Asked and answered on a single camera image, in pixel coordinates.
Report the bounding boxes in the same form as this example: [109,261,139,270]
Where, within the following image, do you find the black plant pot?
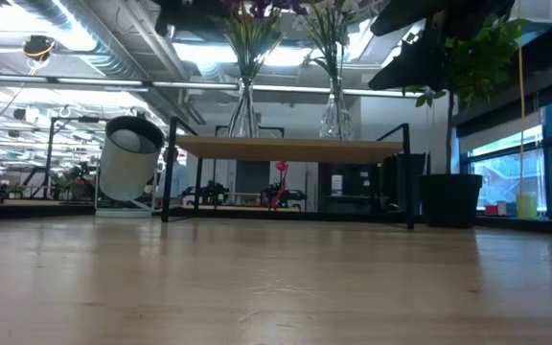
[417,172,484,229]

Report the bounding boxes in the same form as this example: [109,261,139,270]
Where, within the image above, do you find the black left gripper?
[153,0,232,38]

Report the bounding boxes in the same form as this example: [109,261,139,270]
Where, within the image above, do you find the long light bar fixture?
[0,74,424,100]

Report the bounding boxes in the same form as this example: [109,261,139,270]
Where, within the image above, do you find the dark background cabinet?
[317,162,387,215]

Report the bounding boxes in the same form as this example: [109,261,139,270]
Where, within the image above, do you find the black background box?
[379,152,431,212]

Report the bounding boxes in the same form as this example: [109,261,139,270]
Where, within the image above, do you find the wooden shelf black metal legs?
[160,116,416,231]

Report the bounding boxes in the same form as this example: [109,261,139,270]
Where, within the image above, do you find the black background stand frame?
[45,114,107,200]

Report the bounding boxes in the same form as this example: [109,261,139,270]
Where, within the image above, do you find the white artificial flower bunch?
[292,0,382,140]

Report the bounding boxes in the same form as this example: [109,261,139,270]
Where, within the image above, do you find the green leafy plant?
[402,16,529,176]

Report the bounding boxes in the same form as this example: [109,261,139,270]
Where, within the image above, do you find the red background lamp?
[262,160,306,210]

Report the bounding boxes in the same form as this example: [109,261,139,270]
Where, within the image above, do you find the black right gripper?
[369,0,517,92]

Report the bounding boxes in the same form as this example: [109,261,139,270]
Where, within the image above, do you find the black ceiling device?
[22,34,58,62]

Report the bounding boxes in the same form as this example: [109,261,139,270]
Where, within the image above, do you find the pale flower stem long leaves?
[294,0,354,97]

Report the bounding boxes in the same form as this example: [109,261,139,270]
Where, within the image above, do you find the yellow container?
[517,194,540,220]

